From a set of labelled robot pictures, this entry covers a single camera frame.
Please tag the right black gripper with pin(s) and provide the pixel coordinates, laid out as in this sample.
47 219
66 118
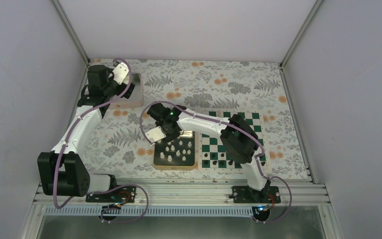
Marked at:
175 135

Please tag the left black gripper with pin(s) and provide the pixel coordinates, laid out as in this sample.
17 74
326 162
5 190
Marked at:
130 89

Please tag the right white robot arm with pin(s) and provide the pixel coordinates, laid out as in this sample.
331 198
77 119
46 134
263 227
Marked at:
190 120

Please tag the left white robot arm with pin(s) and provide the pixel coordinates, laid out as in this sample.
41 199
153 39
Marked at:
61 170

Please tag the green white chess board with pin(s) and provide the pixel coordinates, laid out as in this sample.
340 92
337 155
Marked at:
233 146

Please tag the empty silver metal tray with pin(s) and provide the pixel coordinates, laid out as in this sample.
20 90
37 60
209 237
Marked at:
136 98

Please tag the metal tray with wooden rim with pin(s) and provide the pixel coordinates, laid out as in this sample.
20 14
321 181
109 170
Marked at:
181 144

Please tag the floral paper table cover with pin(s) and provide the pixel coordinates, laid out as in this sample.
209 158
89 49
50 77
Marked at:
117 146

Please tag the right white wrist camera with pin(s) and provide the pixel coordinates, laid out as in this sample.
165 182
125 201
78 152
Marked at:
155 134

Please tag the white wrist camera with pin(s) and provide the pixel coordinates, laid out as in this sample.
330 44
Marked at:
120 72
155 134

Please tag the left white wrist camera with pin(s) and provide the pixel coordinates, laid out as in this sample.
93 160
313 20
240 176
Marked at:
120 72

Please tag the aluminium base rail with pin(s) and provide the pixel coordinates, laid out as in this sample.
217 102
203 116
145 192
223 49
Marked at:
217 194

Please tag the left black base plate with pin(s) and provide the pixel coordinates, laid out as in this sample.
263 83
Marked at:
120 196

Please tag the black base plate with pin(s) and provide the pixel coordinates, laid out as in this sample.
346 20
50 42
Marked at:
120 196
246 195

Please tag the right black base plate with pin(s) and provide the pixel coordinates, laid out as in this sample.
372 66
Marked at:
246 195

